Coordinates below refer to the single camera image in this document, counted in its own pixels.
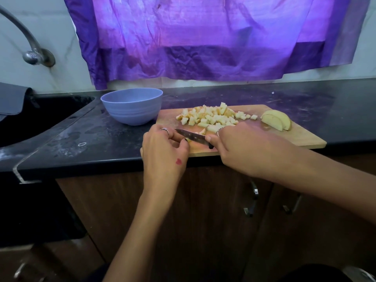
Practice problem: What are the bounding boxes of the person's right hand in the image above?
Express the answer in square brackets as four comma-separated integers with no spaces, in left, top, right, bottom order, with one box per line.
[205,120,300,180]

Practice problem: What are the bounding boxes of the person's left hand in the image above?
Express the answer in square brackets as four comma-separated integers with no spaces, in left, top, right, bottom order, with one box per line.
[141,125,190,200]

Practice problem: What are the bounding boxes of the potato slice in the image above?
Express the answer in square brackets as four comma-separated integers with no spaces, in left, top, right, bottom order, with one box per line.
[260,109,292,132]

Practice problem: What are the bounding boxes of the black handled knife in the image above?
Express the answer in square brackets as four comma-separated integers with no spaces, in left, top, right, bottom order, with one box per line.
[175,128,215,150]

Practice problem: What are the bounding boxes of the pile of diced potato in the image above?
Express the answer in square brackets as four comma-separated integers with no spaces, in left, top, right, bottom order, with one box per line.
[175,102,259,134]

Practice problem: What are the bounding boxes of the blue bowl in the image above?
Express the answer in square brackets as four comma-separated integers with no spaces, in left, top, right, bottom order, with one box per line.
[100,87,165,126]

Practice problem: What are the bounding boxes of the person's right forearm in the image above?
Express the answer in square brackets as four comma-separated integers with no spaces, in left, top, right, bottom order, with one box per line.
[288,146,376,224]

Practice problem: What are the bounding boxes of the person's left forearm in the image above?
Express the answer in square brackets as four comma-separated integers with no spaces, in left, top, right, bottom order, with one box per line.
[103,193,177,282]

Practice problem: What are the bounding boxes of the person's dark trousers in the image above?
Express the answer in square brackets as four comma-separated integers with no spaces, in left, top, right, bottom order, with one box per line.
[282,264,353,282]

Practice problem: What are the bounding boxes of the wooden cutting board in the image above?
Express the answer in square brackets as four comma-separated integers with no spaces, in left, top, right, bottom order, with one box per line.
[140,104,328,158]

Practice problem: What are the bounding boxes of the purple cloth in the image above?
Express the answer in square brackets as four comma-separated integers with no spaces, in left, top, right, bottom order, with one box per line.
[63,0,372,90]

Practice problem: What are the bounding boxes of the dark sink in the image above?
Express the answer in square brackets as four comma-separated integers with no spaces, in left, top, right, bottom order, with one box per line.
[0,94,96,147]

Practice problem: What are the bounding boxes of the grey cloth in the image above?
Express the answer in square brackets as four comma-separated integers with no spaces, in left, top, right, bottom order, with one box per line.
[0,82,35,122]

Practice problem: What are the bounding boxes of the red and white plastic bag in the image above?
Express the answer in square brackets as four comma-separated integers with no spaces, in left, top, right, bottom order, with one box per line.
[343,265,376,282]

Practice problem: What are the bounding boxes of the metal faucet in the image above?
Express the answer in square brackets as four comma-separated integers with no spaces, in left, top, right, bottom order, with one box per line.
[0,5,56,68]

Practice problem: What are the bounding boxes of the metal cabinet handle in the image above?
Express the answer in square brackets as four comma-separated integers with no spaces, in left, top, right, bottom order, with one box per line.
[282,195,303,214]
[244,180,260,217]

